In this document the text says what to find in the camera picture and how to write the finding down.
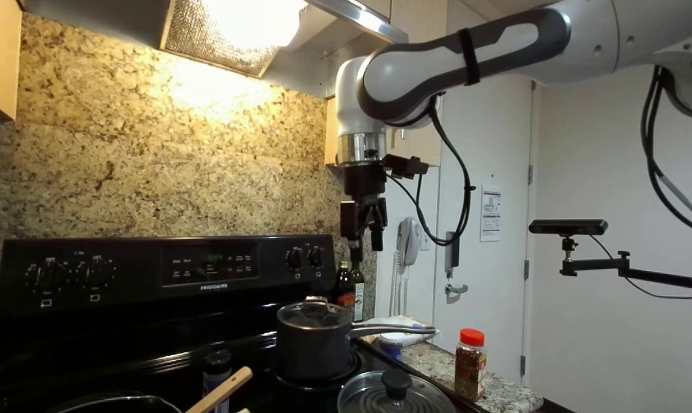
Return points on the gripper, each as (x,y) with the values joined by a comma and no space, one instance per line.
(365,179)

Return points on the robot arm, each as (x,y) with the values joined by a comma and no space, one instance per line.
(495,51)

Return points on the stove knob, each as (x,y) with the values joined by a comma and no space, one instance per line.
(315,256)
(293,258)
(97,272)
(47,276)

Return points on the glass lid with black knob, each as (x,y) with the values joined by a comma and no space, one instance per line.
(397,396)

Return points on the spice jar with red lid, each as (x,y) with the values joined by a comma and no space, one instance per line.
(470,367)

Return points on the small jar with black lid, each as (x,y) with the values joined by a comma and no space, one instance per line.
(217,373)

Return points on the black electric stove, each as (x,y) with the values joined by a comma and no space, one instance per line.
(151,321)

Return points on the dark bottle with red label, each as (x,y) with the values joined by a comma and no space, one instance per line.
(342,284)

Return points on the dark bottle with white label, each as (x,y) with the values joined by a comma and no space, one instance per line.
(359,292)

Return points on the door lock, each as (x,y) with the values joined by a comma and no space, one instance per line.
(451,252)

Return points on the white cloth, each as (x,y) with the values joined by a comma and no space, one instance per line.
(397,322)

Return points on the paper notice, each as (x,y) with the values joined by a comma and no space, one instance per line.
(491,213)

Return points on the white door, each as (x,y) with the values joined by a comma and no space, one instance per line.
(489,287)

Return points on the wooden spoon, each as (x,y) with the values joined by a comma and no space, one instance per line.
(222,391)

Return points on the range hood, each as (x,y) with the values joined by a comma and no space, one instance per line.
(237,34)

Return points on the black pan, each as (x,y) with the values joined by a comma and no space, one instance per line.
(116,401)

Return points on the white wall phone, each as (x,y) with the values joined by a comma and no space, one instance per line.
(408,241)

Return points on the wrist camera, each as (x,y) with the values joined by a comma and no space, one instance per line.
(406,166)

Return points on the camera on mount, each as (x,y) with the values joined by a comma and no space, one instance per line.
(569,227)

